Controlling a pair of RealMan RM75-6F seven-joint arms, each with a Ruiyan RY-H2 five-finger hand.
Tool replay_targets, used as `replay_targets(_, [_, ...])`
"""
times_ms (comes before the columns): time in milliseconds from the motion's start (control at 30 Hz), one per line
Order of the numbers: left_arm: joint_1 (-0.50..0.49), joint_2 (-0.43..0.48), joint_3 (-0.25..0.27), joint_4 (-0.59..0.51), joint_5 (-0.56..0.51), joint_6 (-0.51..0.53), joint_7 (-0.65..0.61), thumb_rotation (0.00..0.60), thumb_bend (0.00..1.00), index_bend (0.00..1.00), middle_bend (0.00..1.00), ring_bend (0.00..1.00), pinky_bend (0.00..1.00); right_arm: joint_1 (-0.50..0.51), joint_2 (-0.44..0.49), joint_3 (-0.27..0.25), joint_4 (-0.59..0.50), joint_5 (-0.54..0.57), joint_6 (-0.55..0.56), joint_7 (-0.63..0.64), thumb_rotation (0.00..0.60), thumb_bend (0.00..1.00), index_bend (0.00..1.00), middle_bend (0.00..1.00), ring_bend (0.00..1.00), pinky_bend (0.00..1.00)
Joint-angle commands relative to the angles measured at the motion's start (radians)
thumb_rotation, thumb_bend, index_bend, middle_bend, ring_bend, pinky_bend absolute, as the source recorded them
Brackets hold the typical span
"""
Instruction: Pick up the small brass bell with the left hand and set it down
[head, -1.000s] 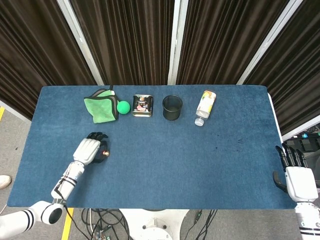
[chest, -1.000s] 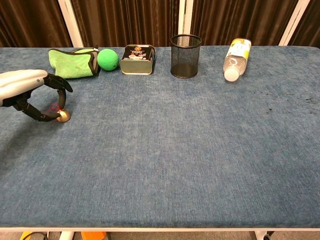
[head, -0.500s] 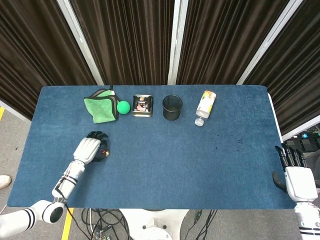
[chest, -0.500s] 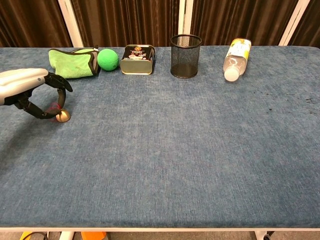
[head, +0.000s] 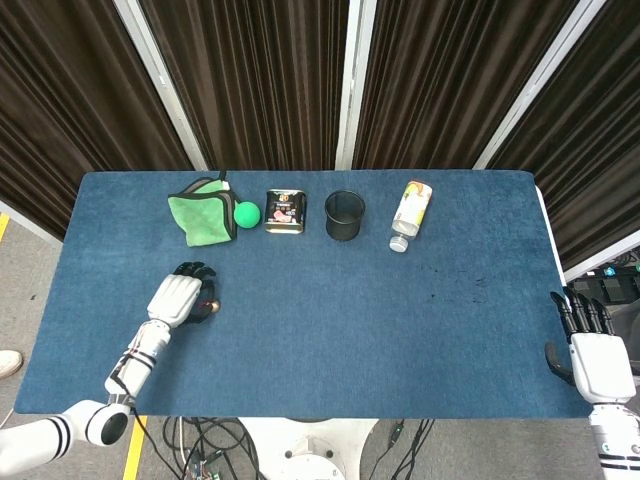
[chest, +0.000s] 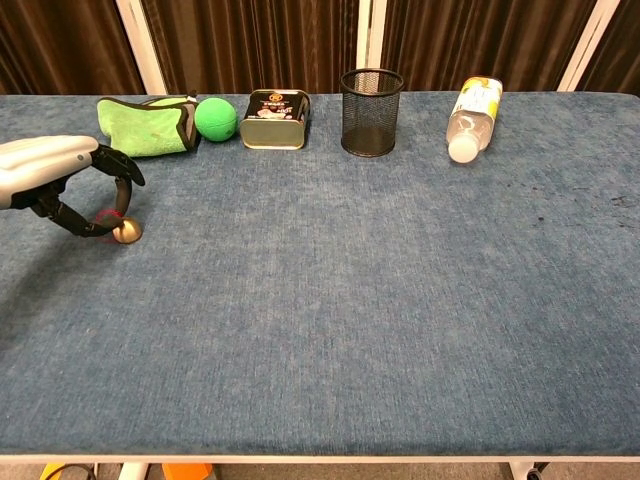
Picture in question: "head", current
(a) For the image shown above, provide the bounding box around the green microfibre cloth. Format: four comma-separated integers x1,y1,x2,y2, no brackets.
167,172,239,249

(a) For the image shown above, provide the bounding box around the white table frame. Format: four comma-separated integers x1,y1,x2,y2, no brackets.
532,182,568,282

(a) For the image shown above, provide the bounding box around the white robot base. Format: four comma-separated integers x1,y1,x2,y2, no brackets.
234,417,379,480

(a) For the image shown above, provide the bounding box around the black equipment with teal knobs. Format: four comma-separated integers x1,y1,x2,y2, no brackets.
569,249,640,326

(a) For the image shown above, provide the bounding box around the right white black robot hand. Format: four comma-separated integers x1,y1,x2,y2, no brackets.
543,288,639,405

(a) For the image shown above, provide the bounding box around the black mesh pen cup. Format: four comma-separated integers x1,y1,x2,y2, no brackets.
324,189,367,242

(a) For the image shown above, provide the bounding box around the green circuit board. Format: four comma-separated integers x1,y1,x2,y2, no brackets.
185,451,225,480

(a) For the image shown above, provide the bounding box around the black floor cable tangle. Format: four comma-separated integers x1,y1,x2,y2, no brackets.
134,415,251,480
367,418,437,480

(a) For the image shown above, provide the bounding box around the blue fabric table mat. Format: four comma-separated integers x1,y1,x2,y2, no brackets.
13,170,594,419

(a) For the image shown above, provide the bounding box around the white screen frame post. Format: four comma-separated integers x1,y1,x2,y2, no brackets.
112,0,210,171
472,0,599,170
333,0,377,170

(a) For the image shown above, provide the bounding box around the clear plastic bottle, yellow label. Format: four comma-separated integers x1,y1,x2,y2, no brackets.
388,180,433,253

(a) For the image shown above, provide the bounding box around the rectangular metal food tin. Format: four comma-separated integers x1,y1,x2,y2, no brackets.
264,188,307,235

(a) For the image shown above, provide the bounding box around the dark brown curtain panel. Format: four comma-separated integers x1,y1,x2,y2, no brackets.
139,0,351,171
352,0,584,171
0,0,196,241
487,0,640,271

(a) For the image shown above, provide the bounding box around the white screen bottom rail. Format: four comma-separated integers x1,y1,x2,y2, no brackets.
563,232,640,284
0,199,64,246

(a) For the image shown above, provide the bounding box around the white shoe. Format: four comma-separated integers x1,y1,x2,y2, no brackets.
0,349,25,380

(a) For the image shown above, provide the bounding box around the green rubber ball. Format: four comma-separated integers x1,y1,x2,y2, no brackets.
233,200,263,230

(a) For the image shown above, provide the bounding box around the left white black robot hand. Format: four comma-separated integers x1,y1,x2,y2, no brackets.
145,260,221,330

